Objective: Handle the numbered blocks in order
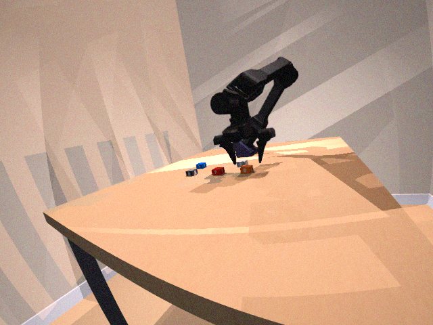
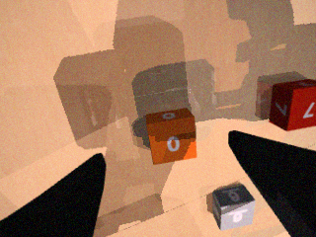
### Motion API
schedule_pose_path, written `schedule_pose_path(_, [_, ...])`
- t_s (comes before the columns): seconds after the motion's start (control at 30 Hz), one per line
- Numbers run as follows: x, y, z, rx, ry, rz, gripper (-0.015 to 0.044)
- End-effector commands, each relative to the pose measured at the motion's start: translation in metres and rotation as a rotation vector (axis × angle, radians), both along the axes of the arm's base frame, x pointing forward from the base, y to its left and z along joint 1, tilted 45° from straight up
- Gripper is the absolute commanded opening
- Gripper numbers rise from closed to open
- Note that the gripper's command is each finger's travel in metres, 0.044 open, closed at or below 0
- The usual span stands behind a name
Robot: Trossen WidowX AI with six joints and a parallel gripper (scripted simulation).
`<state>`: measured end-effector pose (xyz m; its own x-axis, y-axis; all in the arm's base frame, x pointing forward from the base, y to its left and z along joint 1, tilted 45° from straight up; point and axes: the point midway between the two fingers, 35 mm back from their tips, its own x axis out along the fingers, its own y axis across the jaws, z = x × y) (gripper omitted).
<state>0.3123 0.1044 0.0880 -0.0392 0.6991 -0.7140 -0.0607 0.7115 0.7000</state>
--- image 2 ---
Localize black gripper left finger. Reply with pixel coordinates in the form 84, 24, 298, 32
0, 153, 107, 237

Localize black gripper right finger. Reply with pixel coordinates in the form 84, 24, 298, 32
228, 130, 316, 237

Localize red block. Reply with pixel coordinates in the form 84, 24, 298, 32
269, 79, 316, 131

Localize brown block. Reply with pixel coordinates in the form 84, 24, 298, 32
146, 108, 197, 165

